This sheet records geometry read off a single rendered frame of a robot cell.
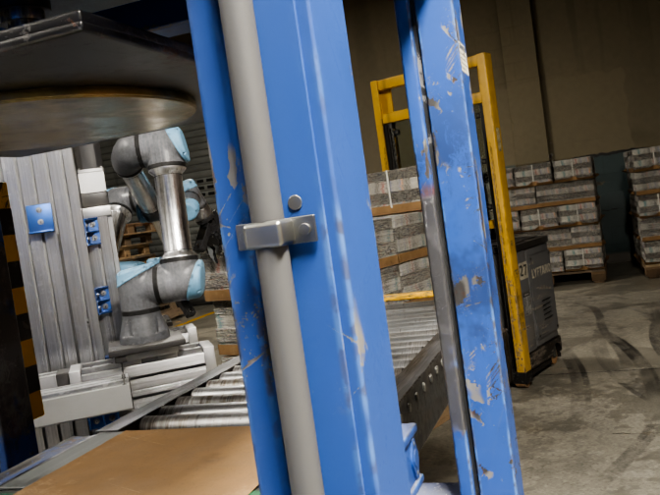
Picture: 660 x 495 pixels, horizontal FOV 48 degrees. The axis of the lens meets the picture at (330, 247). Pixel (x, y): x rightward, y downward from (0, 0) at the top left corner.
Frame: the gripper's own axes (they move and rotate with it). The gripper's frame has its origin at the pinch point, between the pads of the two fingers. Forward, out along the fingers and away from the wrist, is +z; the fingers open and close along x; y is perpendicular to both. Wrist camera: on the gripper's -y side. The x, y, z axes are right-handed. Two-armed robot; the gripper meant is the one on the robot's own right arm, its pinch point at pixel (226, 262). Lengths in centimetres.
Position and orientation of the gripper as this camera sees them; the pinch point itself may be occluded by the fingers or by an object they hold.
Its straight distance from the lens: 290.8
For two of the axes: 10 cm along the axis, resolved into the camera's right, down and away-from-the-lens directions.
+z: 4.2, 8.0, 4.3
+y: 4.5, -6.0, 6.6
